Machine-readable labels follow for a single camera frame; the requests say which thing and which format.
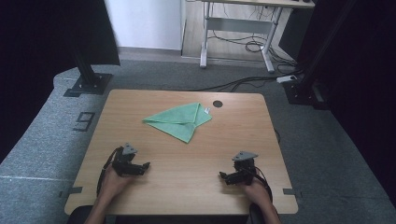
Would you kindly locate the person's right leg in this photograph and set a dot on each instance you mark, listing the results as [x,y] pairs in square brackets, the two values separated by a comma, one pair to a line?
[252,215]

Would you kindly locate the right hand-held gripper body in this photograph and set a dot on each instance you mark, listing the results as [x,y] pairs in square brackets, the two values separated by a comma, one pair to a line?
[247,171]

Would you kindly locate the black computer tower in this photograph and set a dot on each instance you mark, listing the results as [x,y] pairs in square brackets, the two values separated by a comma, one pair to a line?
[292,34]

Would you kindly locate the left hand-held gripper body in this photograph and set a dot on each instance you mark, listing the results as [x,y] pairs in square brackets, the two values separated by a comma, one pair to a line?
[123,163]

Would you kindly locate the white power strip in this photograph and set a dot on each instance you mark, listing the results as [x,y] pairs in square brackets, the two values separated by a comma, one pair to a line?
[286,79]

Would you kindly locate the black metal stand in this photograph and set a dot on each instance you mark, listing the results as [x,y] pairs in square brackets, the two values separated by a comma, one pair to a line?
[306,84]
[88,81]

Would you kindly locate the person's leg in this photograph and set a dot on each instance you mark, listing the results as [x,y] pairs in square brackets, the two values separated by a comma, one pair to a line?
[76,216]
[252,215]

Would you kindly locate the black round table grommet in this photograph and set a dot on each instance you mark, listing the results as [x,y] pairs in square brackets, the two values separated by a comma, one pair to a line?
[217,104]

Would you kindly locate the person's left hand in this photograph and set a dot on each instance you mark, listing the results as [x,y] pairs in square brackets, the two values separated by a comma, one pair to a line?
[113,185]

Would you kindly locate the person's left leg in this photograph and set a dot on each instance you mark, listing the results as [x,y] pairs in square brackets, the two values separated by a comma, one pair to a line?
[76,216]

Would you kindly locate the white metal desk frame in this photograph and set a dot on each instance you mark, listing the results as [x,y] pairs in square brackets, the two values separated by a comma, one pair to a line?
[238,25]

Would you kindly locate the green cloth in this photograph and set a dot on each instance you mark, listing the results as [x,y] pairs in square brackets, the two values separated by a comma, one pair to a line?
[180,122]

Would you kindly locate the black curtain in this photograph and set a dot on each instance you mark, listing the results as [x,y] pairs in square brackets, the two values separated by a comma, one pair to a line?
[37,46]
[367,77]

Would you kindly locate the grey tape strip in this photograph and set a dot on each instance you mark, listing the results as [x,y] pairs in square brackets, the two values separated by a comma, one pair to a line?
[73,190]
[291,191]

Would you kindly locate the person's right hand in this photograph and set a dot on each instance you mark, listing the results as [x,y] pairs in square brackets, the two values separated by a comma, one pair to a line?
[257,193]

